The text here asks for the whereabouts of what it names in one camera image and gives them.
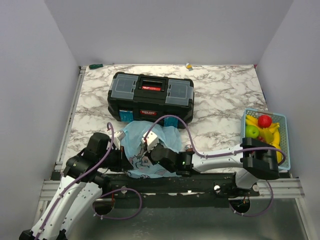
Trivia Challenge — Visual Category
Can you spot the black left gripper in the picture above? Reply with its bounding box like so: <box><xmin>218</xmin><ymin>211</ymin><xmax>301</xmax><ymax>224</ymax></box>
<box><xmin>97</xmin><ymin>145</ymin><xmax>134</xmax><ymax>172</ymax></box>

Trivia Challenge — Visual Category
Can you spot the light blue plastic bag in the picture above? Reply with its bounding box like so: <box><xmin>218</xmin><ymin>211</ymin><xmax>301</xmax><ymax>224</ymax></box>
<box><xmin>121</xmin><ymin>121</ymin><xmax>182</xmax><ymax>179</ymax></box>

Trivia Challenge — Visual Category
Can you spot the green fake apple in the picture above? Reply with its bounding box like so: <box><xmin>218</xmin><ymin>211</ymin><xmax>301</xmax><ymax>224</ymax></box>
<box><xmin>245</xmin><ymin>125</ymin><xmax>260</xmax><ymax>139</ymax></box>

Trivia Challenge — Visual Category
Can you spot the yellow fake star fruit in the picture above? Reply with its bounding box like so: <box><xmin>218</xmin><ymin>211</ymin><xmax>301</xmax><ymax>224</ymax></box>
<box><xmin>260</xmin><ymin>128</ymin><xmax>274</xmax><ymax>144</ymax></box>

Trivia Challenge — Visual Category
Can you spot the red fake pomegranate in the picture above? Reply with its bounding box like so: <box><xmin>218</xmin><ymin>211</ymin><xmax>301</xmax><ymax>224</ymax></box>
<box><xmin>257</xmin><ymin>114</ymin><xmax>273</xmax><ymax>129</ymax></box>

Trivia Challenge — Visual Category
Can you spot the purple fake grape bunch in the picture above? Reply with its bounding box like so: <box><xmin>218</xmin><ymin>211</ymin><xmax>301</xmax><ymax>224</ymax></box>
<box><xmin>257</xmin><ymin>136</ymin><xmax>266</xmax><ymax>143</ymax></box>

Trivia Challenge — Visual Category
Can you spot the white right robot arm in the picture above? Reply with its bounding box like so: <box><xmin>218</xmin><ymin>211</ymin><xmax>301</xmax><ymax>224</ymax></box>
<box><xmin>143</xmin><ymin>136</ymin><xmax>280</xmax><ymax>196</ymax></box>

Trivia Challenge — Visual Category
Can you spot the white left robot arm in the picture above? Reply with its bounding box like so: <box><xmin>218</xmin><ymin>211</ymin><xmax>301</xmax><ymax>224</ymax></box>
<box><xmin>19</xmin><ymin>130</ymin><xmax>132</xmax><ymax>240</ymax></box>

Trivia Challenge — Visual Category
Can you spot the yellow fake banana bunch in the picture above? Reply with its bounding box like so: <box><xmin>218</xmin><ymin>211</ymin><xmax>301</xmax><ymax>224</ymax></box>
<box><xmin>245</xmin><ymin>114</ymin><xmax>281</xmax><ymax>150</ymax></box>

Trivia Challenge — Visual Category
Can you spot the brown faucet tap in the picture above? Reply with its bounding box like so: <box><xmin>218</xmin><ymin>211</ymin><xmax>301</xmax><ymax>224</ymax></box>
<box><xmin>184</xmin><ymin>144</ymin><xmax>194</xmax><ymax>152</ymax></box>

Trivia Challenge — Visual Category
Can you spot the black plastic toolbox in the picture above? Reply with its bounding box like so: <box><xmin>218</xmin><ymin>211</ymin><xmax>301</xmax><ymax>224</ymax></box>
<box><xmin>107</xmin><ymin>72</ymin><xmax>195</xmax><ymax>124</ymax></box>

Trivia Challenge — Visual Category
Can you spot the small yellow blue object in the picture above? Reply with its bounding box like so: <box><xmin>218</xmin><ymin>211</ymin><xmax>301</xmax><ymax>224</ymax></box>
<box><xmin>185</xmin><ymin>63</ymin><xmax>193</xmax><ymax>71</ymax></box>

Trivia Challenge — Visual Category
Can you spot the light blue plastic basket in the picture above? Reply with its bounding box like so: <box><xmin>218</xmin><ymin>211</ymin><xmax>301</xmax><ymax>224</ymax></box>
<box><xmin>240</xmin><ymin>108</ymin><xmax>291</xmax><ymax>171</ymax></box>

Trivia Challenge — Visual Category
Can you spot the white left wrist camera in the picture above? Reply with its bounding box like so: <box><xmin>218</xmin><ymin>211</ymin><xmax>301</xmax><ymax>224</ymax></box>
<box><xmin>113</xmin><ymin>130</ymin><xmax>126</xmax><ymax>149</ymax></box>

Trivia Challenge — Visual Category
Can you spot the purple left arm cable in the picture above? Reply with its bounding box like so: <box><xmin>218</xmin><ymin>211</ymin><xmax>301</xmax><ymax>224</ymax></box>
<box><xmin>33</xmin><ymin>121</ymin><xmax>143</xmax><ymax>240</ymax></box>

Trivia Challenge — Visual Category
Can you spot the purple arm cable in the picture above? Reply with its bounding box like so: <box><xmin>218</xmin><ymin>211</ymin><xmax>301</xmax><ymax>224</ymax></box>
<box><xmin>142</xmin><ymin>114</ymin><xmax>287</xmax><ymax>217</ymax></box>
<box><xmin>33</xmin><ymin>121</ymin><xmax>143</xmax><ymax>240</ymax></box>

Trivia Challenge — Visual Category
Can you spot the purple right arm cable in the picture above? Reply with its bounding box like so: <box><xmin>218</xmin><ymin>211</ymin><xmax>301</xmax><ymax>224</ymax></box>
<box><xmin>142</xmin><ymin>114</ymin><xmax>287</xmax><ymax>217</ymax></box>

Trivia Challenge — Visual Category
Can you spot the black metal base rail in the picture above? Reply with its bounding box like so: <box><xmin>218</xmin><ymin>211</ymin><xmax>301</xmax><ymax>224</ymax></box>
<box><xmin>98</xmin><ymin>173</ymin><xmax>258</xmax><ymax>209</ymax></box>

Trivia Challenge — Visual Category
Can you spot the green handled screwdriver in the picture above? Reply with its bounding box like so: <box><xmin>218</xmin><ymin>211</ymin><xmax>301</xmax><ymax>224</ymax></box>
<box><xmin>88</xmin><ymin>63</ymin><xmax>114</xmax><ymax>70</ymax></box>

